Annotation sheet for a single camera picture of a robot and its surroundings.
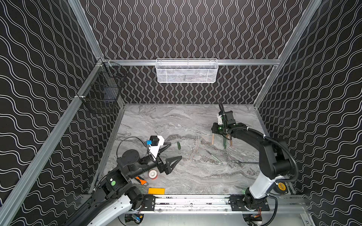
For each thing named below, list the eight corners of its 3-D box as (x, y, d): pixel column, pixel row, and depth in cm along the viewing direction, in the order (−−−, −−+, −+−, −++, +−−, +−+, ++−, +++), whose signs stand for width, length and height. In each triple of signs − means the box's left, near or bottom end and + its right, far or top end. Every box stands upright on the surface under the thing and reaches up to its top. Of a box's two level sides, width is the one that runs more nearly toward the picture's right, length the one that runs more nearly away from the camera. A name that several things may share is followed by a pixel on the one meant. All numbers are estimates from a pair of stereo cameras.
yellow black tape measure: (274, 193, 80) (278, 192, 77) (270, 184, 83) (273, 182, 80) (285, 193, 79) (289, 192, 77) (281, 183, 83) (285, 181, 80)
